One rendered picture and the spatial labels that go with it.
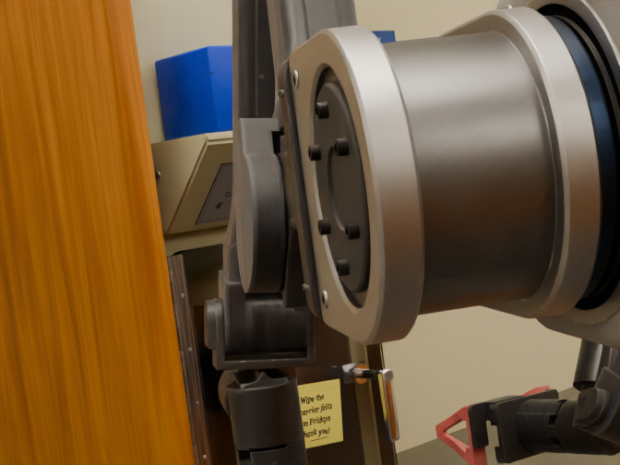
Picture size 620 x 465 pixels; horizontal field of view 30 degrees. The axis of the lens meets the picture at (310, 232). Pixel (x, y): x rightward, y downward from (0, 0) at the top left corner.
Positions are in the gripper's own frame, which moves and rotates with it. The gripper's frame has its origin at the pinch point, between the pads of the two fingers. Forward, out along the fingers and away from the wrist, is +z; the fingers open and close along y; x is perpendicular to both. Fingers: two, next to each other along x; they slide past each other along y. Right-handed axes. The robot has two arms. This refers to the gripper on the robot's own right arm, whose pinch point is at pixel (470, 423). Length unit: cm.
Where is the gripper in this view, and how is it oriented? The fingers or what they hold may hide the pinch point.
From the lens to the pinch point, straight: 137.0
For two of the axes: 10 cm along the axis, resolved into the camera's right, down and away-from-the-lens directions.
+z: -6.3, 1.1, 7.7
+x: 1.3, 9.9, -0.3
